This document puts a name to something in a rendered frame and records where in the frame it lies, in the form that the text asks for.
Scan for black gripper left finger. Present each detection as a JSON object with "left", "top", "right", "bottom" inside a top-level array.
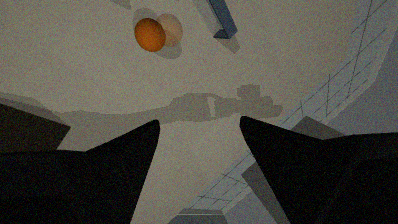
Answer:
[{"left": 0, "top": 120, "right": 160, "bottom": 224}]

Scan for low clear corner walls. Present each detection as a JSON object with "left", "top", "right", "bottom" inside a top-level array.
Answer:
[{"left": 192, "top": 0, "right": 228, "bottom": 38}]

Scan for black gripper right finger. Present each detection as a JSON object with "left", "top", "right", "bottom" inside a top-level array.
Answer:
[{"left": 240, "top": 116, "right": 398, "bottom": 224}]

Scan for brown ball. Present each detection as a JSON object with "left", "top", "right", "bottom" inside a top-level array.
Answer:
[{"left": 134, "top": 18, "right": 164, "bottom": 52}]

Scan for see-through orange ball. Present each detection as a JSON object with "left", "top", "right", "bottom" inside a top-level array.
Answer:
[{"left": 156, "top": 13, "right": 183, "bottom": 47}]

